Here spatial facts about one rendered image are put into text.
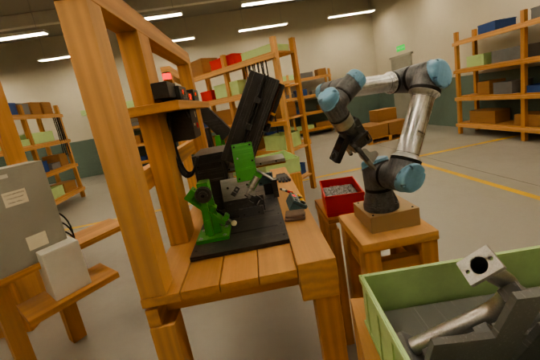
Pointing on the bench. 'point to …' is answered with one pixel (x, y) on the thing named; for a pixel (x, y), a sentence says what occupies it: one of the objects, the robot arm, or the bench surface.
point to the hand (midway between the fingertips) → (362, 163)
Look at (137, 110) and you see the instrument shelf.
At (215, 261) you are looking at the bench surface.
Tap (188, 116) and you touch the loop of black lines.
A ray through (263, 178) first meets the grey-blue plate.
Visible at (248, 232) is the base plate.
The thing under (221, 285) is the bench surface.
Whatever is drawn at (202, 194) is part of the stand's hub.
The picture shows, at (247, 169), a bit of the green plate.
